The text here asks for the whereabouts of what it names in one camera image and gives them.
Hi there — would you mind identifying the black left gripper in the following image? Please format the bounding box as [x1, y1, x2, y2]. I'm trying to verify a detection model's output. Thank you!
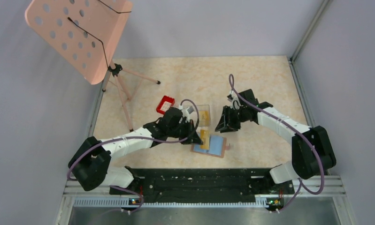
[168, 119, 203, 145]

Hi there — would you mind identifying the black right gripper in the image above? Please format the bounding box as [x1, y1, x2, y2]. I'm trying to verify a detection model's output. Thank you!
[215, 105, 248, 133]

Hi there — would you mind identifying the gold VIP card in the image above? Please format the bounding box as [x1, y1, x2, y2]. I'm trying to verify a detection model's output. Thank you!
[200, 129, 210, 150]
[202, 111, 209, 121]

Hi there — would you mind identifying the brown leather card holder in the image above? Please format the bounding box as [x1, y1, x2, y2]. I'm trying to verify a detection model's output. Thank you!
[190, 135, 231, 158]

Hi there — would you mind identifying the clear acrylic card box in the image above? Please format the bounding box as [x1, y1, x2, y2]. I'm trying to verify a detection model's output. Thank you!
[187, 105, 211, 127]

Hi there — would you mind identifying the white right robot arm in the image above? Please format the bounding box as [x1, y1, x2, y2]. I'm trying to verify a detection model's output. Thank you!
[215, 89, 337, 193]

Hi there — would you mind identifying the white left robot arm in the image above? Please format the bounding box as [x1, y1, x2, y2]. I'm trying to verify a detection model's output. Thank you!
[67, 106, 203, 194]

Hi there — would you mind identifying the red plastic box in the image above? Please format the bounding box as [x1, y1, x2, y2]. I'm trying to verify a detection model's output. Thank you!
[156, 95, 175, 115]

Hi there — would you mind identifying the pink perforated music stand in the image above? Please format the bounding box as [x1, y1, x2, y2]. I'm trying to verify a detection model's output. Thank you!
[24, 0, 161, 115]

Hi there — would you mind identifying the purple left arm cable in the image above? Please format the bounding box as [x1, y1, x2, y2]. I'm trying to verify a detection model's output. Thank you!
[66, 99, 200, 215]

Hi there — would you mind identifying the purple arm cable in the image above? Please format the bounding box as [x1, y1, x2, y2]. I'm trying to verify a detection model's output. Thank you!
[228, 74, 326, 215]
[66, 99, 200, 215]

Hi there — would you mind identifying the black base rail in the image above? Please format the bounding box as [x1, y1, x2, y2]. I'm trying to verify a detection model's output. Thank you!
[106, 167, 294, 203]

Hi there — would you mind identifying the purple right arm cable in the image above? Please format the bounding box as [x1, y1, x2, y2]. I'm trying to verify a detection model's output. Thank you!
[228, 74, 326, 215]

